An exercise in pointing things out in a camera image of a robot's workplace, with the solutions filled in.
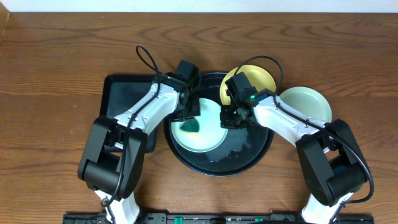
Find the mint green plate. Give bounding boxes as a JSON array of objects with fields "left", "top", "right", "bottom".
[
  {"left": 279, "top": 86, "right": 332, "bottom": 123},
  {"left": 171, "top": 98, "right": 228, "bottom": 152}
]

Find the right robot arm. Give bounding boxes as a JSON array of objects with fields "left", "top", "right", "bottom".
[{"left": 221, "top": 87, "right": 374, "bottom": 223}]

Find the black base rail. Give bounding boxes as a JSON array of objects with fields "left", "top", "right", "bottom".
[{"left": 62, "top": 212, "right": 376, "bottom": 224}]

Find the black rectangular tray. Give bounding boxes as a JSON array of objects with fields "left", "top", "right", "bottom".
[{"left": 99, "top": 73, "right": 162, "bottom": 154}]

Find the black round tray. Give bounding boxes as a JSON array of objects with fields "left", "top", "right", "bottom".
[{"left": 164, "top": 72, "right": 274, "bottom": 177}]

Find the green yellow sponge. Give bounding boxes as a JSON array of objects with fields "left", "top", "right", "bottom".
[{"left": 179, "top": 118, "right": 200, "bottom": 133}]

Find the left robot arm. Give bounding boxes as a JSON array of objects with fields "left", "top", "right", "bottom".
[{"left": 78, "top": 73, "right": 201, "bottom": 223}]

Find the yellow plate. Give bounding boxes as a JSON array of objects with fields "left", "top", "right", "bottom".
[{"left": 220, "top": 65, "right": 276, "bottom": 105}]

